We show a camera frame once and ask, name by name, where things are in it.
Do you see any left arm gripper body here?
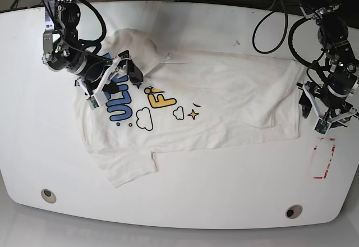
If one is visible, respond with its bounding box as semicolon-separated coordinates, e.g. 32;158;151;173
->
297;81;358;126

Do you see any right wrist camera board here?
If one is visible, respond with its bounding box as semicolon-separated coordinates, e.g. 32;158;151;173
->
86;93;107;110

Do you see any table cable grommet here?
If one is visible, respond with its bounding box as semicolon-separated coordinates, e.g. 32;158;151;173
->
41;189;57;204
285;204;303;219

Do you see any white printed t-shirt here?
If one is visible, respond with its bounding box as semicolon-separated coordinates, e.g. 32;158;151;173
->
73;29;303;187

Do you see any right table cable grommet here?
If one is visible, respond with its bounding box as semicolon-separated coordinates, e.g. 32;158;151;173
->
285;204;303;219

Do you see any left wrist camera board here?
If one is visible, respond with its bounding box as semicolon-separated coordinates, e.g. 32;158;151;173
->
314;118;331;135

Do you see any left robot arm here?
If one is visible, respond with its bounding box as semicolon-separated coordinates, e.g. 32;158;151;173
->
288;0;358;134

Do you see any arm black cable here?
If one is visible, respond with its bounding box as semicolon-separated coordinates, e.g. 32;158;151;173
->
251;0;323;68
75;0;108;54

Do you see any red tape rectangle marking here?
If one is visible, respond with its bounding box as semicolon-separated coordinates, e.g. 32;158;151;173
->
310;137;336;180

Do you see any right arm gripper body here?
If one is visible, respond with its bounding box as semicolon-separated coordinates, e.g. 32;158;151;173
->
76;50;132;101

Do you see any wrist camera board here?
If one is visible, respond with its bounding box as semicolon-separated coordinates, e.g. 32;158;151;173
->
86;93;107;110
314;118;331;135

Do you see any left table cable grommet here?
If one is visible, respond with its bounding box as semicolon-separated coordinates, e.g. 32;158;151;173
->
41;189;57;204

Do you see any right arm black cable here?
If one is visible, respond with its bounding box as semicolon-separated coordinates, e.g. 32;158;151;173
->
75;0;108;54

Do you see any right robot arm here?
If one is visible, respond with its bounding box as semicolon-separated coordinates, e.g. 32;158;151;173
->
42;0;143;107

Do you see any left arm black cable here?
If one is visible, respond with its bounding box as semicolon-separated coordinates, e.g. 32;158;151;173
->
251;0;323;68

